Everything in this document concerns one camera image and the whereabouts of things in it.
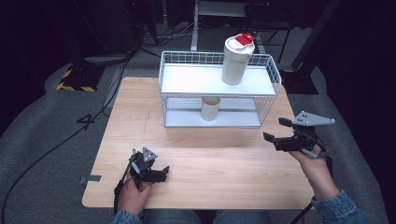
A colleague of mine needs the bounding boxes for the black yellow striped stand base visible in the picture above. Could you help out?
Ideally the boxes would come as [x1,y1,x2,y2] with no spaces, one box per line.
[55,62,106,93]

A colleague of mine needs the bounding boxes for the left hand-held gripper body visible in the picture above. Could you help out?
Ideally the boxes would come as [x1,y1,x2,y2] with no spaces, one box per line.
[128,147,159,189]

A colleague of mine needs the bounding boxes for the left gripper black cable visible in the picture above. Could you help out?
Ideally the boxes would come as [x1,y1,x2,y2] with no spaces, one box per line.
[113,169,131,217]

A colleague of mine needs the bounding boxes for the person's right hand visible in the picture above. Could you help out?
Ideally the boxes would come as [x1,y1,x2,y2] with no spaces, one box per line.
[287,144,341,202]

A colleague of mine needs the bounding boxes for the person's left leg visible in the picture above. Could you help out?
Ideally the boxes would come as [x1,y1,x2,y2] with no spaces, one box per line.
[143,208,204,224]

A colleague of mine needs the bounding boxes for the white tumbler with red lid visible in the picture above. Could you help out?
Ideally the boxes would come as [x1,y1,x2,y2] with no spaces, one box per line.
[220,32,257,87]

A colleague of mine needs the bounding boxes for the long black floor cable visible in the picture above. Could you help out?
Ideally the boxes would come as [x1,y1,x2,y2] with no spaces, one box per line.
[0,52,134,224]

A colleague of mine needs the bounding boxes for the person's leg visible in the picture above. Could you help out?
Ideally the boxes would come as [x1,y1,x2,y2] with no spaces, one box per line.
[213,210,276,224]
[143,208,204,224]

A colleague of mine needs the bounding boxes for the person's right leg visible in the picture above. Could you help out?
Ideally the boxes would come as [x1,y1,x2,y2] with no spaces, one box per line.
[213,210,276,224]

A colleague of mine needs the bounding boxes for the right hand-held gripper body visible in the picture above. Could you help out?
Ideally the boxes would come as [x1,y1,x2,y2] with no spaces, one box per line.
[273,110,338,160]

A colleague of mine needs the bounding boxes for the grey tape piece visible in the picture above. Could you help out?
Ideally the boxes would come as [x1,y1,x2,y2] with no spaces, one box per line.
[78,175,103,184]

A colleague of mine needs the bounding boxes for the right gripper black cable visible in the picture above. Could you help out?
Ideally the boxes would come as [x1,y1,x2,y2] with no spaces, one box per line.
[290,201,315,224]

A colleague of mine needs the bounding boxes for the person's left hand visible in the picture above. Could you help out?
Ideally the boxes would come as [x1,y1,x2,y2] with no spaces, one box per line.
[117,172,154,217]

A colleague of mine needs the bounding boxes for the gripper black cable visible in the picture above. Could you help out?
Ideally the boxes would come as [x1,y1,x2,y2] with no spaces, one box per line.
[113,169,131,217]
[290,201,315,224]

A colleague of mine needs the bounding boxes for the white cup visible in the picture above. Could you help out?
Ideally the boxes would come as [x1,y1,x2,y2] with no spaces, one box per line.
[200,95,221,122]

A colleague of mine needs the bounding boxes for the bundle of floor cables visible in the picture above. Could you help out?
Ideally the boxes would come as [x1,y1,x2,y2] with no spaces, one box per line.
[136,20,195,50]

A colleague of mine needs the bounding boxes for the black stand with base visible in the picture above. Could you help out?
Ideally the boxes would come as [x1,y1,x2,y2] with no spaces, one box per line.
[279,0,342,95]

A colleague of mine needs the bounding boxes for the white wire shelf rack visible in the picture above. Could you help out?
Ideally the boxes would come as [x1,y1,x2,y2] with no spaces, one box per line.
[158,50,283,129]

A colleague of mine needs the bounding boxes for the white desk frame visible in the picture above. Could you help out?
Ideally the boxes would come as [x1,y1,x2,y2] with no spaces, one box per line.
[190,0,269,54]

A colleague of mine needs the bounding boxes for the black metal chair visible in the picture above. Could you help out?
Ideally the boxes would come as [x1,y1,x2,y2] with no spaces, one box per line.
[233,2,296,64]

